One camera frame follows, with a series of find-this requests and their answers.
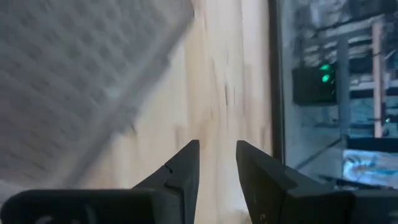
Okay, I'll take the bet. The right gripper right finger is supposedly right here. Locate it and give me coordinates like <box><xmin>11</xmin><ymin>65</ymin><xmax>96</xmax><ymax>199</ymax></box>
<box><xmin>235</xmin><ymin>139</ymin><xmax>336</xmax><ymax>224</ymax></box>

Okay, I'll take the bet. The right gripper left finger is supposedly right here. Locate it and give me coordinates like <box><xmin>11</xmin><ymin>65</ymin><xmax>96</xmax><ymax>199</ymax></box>
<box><xmin>132</xmin><ymin>139</ymin><xmax>200</xmax><ymax>224</ymax></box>

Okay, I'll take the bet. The black device with green lights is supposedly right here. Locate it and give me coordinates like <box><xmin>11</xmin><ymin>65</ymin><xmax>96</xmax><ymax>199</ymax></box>
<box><xmin>291</xmin><ymin>63</ymin><xmax>338</xmax><ymax>106</ymax></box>

